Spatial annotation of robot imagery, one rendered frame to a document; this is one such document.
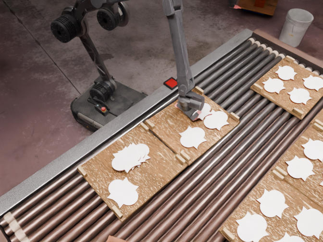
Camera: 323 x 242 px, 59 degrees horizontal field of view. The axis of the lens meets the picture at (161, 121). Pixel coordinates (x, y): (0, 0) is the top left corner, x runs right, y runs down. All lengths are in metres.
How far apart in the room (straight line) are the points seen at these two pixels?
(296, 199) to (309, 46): 2.89
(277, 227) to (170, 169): 0.53
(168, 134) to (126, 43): 2.28
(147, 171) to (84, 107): 1.36
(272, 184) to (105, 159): 0.81
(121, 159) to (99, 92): 1.17
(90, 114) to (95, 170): 1.19
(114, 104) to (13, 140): 0.98
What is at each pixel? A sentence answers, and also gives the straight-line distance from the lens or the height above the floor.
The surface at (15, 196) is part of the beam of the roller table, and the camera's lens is 1.49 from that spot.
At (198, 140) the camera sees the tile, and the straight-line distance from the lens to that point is 1.49.
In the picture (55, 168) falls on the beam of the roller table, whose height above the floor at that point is 0.92.
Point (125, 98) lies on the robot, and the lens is 2.60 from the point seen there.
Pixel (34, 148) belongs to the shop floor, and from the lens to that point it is 2.78.
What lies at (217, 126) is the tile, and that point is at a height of 0.95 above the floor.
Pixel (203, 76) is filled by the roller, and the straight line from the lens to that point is 1.87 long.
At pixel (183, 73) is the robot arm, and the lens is 1.34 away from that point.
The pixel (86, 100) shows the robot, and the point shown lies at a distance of 2.67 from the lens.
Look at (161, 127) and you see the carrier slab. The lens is 1.53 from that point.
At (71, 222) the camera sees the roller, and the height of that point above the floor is 0.92.
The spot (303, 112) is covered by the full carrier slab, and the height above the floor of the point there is 0.94.
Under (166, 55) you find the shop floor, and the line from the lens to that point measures 3.46.
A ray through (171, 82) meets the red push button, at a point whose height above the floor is 0.93.
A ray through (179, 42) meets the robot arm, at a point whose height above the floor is 1.38.
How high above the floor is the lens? 2.16
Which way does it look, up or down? 52 degrees down
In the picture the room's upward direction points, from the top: 3 degrees clockwise
